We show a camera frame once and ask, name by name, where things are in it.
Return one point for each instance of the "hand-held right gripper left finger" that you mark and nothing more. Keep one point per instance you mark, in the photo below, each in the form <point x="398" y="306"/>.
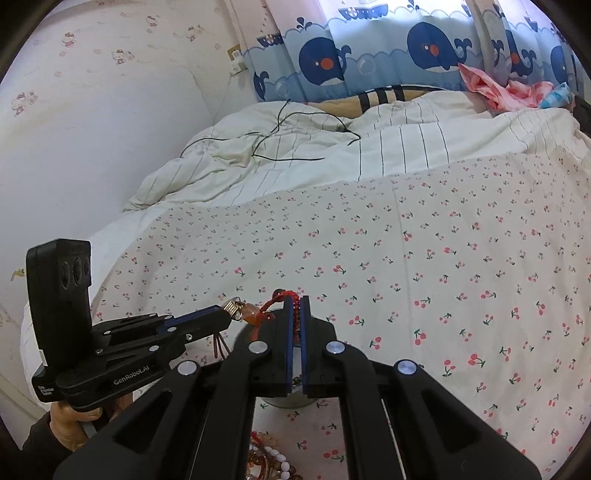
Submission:
<point x="290" y="325"/>

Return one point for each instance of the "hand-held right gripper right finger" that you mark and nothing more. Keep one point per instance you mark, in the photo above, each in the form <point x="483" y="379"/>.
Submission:
<point x="305" y="325"/>

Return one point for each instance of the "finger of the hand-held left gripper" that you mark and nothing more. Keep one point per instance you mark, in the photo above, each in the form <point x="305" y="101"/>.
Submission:
<point x="203" y="314"/>
<point x="207" y="328"/>

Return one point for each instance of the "amber pendant with metal clasp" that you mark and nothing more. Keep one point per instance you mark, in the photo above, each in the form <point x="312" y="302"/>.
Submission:
<point x="251" y="317"/>

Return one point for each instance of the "round metal tin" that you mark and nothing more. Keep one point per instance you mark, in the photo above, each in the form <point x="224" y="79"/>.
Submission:
<point x="281" y="401"/>

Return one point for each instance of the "person's left forearm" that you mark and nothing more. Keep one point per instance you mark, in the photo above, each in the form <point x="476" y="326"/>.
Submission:
<point x="41" y="443"/>

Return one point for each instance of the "person's left hand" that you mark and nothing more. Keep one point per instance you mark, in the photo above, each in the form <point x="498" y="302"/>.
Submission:
<point x="67" y="422"/>

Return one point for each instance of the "cherry print bed sheet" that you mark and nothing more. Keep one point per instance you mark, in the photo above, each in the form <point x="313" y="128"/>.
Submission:
<point x="438" y="286"/>

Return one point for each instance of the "striped white duvet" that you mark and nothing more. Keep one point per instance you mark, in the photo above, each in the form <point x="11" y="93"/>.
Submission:
<point x="415" y="138"/>

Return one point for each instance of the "yellow pillow with black stripes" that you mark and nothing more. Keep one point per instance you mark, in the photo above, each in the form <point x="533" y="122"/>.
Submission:
<point x="341" y="104"/>

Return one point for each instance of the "whale print curtain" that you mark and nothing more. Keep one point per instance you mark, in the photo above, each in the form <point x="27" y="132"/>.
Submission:
<point x="369" y="50"/>

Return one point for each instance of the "pink cloth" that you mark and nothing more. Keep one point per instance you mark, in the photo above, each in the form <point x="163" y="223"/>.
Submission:
<point x="489" y="85"/>

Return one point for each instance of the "wall socket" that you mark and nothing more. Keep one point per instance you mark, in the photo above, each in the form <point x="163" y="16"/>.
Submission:
<point x="236" y="57"/>

